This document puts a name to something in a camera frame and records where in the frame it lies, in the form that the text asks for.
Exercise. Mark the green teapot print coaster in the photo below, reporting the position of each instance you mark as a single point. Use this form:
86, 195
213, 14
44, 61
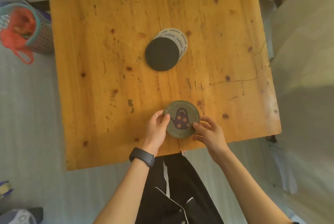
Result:
181, 119

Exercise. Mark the black white-piped clothing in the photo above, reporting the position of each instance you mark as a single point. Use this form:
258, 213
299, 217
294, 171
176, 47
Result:
180, 187

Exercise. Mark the person's right thumb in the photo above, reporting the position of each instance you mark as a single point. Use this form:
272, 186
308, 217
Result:
198, 128

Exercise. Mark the person's left thumb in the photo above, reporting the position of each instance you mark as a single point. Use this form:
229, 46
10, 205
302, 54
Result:
165, 121

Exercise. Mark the black smartwatch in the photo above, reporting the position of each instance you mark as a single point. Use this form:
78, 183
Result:
142, 156

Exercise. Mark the person's right forearm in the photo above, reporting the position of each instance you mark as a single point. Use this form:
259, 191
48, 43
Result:
245, 187

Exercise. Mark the person's left hand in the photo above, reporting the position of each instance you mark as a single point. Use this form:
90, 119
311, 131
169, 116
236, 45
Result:
154, 132

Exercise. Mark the white round lettered coaster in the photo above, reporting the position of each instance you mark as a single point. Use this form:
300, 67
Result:
181, 44
175, 30

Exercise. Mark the black round coaster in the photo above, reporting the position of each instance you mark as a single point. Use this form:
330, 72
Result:
161, 54

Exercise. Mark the person's right hand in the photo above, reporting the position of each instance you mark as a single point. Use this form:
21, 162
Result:
212, 135

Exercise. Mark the person's left forearm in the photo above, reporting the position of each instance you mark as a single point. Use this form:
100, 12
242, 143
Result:
125, 192

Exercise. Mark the grey shoe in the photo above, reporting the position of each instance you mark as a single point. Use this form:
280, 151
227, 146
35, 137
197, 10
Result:
19, 217

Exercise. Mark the clear plastic bag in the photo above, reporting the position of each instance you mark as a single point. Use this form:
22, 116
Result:
284, 169

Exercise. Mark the blue and yellow object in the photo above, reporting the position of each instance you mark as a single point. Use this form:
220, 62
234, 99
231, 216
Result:
5, 189

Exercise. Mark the teal mesh waste basket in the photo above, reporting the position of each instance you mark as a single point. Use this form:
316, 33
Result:
43, 38

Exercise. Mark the red plastic bag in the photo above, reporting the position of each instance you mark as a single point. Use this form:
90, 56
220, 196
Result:
19, 27

